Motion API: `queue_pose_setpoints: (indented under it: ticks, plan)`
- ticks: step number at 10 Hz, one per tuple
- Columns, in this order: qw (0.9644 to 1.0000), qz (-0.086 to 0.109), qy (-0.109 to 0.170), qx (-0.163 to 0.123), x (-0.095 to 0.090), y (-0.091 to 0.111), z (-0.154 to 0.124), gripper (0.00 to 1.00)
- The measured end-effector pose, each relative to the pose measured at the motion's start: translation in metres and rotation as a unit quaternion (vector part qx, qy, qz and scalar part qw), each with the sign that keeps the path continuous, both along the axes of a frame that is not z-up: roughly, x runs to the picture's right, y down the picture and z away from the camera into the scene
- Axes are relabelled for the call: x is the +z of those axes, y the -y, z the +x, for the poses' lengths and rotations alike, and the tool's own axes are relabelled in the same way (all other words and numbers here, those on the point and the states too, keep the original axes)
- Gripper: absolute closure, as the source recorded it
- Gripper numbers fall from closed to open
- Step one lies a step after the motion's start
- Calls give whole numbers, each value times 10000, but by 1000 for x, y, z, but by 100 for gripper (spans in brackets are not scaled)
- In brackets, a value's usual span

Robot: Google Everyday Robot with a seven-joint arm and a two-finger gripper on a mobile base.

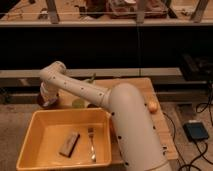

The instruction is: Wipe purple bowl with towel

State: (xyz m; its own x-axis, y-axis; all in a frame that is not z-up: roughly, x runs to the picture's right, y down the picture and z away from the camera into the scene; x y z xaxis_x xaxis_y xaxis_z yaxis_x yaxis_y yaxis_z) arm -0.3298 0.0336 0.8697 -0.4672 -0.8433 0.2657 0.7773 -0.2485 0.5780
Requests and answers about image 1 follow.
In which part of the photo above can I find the brown wooden block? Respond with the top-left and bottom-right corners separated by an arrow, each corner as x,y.
59,132 -> 80,157

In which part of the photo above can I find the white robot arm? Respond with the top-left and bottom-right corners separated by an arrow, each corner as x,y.
39,61 -> 172,171

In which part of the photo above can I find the green cup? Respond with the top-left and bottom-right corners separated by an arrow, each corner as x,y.
72,99 -> 86,108

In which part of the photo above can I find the purple bowl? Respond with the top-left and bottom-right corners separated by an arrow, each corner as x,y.
37,94 -> 59,109

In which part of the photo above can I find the silver metal fork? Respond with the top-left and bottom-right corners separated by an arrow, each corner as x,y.
88,127 -> 96,163

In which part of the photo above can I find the black equipment box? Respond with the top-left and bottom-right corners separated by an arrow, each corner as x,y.
180,54 -> 213,81

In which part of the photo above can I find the black foot pedal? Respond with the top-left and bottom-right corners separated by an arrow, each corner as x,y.
183,122 -> 209,142

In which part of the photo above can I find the green vegetable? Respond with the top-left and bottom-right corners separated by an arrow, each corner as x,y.
83,73 -> 96,84

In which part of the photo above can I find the yellow onion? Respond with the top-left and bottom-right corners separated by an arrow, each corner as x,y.
148,101 -> 158,113

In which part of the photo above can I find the yellow plastic tub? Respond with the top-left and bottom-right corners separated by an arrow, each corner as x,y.
16,108 -> 112,171

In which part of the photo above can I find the black cable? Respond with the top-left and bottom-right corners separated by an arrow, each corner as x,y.
162,99 -> 213,171

